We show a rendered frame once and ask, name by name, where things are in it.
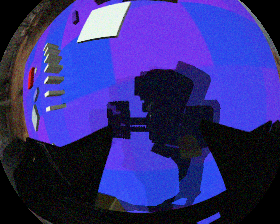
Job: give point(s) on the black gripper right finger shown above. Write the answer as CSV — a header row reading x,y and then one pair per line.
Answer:
x,y
232,148

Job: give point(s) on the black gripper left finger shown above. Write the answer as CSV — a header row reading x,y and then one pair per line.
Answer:
x,y
80,163

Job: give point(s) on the red rectangular block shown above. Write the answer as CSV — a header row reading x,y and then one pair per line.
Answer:
x,y
31,78

